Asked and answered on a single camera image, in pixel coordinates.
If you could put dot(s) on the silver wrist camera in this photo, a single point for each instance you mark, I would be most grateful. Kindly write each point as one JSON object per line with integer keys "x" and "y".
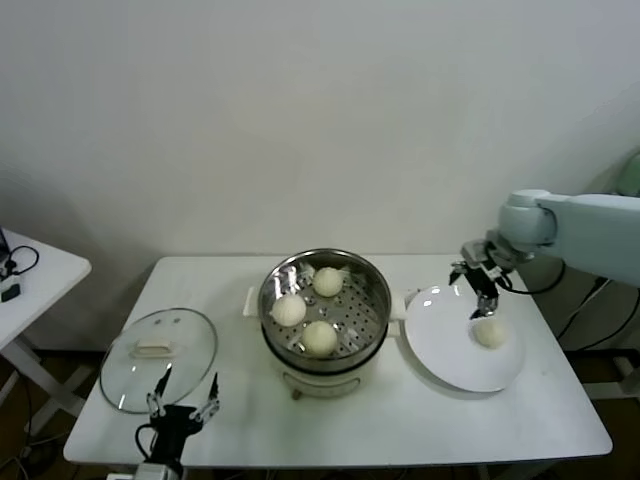
{"x": 151, "y": 472}
{"x": 475, "y": 250}

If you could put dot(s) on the white folding side table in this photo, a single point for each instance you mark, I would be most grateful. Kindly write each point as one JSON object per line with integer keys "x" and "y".
{"x": 50, "y": 270}

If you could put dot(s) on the white round plate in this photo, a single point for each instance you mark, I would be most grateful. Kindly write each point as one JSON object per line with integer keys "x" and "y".
{"x": 425, "y": 305}

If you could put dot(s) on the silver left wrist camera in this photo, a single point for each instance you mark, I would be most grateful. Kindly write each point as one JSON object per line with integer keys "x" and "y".
{"x": 151, "y": 472}

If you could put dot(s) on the dark furniture base frame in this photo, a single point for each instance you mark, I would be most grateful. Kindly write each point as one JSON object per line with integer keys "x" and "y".
{"x": 600, "y": 391}

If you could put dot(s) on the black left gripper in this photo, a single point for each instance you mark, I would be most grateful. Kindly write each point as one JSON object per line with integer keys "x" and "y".
{"x": 175, "y": 421}

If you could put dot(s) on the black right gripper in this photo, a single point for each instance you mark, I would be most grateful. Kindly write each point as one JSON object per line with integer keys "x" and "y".
{"x": 485, "y": 281}

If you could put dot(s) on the small black device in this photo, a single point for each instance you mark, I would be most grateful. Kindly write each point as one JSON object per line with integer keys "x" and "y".
{"x": 11, "y": 293}

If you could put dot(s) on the white steamed baozi bun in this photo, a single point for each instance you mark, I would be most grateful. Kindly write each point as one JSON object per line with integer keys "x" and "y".
{"x": 327, "y": 281}
{"x": 288, "y": 310}
{"x": 490, "y": 334}
{"x": 320, "y": 338}

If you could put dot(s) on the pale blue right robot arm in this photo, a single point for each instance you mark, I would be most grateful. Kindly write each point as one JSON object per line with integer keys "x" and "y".
{"x": 590, "y": 235}

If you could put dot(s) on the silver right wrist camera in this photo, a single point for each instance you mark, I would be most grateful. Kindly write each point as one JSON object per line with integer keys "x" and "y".
{"x": 475, "y": 250}

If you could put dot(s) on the stainless steel steamer basket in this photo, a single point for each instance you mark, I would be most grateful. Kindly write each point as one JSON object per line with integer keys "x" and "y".
{"x": 282, "y": 280}

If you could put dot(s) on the cream electric cooking pot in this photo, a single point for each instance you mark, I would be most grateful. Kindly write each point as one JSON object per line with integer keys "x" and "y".
{"x": 325, "y": 387}

